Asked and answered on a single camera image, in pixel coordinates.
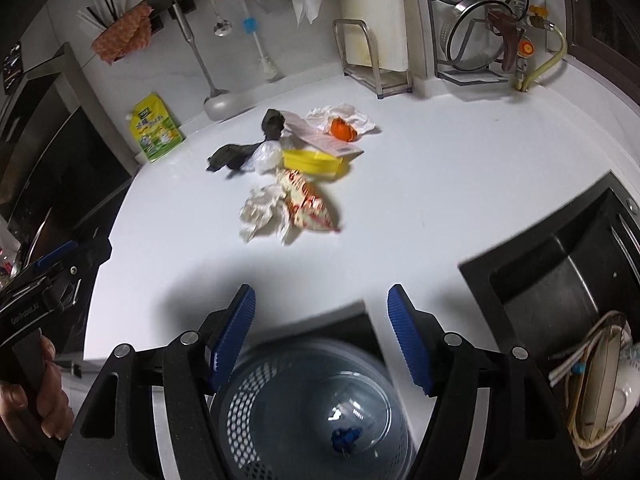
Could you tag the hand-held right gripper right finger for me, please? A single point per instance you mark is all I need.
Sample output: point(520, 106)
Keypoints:
point(407, 335)

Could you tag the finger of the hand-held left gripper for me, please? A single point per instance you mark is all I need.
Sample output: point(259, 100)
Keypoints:
point(92, 252)
point(59, 252)

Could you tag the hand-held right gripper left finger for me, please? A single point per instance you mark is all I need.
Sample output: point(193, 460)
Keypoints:
point(232, 335)

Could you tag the white mesh waste bin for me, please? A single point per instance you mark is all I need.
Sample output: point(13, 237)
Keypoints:
point(280, 400)

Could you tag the white paper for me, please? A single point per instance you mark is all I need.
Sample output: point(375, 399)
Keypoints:
point(260, 210)

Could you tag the red white snack wrapper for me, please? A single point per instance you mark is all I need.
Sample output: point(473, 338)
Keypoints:
point(312, 207)

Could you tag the dark cloth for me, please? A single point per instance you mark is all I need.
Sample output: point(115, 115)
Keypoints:
point(273, 124)
point(227, 156)

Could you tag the clear plastic bag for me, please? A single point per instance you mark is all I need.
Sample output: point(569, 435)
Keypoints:
point(265, 156)

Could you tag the yellow box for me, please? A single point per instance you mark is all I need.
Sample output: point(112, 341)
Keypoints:
point(312, 161)

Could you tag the pink paper slip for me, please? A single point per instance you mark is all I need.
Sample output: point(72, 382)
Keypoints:
point(320, 139)

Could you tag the orange peel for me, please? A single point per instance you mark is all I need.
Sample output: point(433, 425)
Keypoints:
point(342, 129)

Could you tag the white tissue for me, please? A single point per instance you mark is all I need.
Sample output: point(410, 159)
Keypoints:
point(357, 117)

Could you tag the person's left hand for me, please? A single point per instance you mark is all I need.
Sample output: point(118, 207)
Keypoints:
point(52, 400)

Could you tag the yellow green refill pouch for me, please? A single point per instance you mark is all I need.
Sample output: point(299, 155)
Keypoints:
point(155, 132)

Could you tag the black kitchen sink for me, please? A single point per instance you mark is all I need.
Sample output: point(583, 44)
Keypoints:
point(550, 280)

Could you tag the metal ladle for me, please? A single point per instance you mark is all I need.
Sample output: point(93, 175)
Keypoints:
point(222, 105)

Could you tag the orange dish cloth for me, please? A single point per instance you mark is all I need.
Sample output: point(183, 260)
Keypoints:
point(122, 35)

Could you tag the bundle of chopsticks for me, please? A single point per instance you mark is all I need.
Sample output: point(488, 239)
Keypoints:
point(107, 0)

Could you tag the metal cutting board rack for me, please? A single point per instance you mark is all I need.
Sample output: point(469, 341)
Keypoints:
point(390, 82)

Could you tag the white bottle brush blue sponge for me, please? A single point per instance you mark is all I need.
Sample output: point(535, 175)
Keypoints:
point(265, 60)

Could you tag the metal spoon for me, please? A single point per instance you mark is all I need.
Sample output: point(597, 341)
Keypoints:
point(221, 26)

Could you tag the metal pot lid rack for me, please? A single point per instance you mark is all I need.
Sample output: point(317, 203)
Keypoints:
point(475, 76)

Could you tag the glass pot lid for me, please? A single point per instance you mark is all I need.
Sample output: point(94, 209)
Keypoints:
point(470, 55)

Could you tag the gas valve with orange knob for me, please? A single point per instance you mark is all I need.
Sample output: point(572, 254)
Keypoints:
point(524, 49)

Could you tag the white cutting board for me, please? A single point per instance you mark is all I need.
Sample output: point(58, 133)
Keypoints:
point(375, 5)

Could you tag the dark window frame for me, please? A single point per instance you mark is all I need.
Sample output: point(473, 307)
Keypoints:
point(600, 5)

